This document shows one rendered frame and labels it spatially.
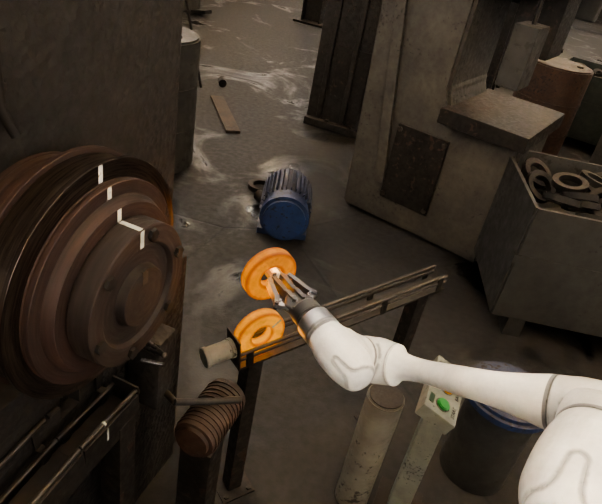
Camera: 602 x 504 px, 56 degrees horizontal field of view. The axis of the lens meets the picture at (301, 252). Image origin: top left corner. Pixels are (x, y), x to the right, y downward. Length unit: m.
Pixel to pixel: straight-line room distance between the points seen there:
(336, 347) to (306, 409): 1.18
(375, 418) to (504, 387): 0.79
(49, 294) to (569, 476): 0.80
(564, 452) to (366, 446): 1.10
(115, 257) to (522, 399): 0.73
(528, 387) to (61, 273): 0.80
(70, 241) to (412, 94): 2.83
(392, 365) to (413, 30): 2.47
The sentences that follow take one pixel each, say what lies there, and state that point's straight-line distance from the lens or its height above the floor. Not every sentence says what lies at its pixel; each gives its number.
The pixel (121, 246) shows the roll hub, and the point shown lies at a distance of 0.98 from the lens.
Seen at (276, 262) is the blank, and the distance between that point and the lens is 1.49.
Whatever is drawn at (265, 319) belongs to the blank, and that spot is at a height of 0.77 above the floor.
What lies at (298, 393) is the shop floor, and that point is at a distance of 2.49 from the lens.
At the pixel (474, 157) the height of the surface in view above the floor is 0.66.
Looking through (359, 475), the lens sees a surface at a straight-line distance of 2.04.
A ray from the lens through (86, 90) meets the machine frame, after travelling 1.19.
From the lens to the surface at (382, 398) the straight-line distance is 1.83.
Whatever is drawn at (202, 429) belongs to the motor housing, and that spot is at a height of 0.53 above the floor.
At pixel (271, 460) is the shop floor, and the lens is 2.25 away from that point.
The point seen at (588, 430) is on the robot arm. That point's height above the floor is 1.20.
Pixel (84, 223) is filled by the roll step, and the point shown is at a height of 1.28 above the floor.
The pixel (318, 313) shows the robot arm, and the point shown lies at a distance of 1.35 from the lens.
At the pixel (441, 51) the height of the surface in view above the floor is 1.15.
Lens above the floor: 1.78
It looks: 32 degrees down
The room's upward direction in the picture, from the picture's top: 11 degrees clockwise
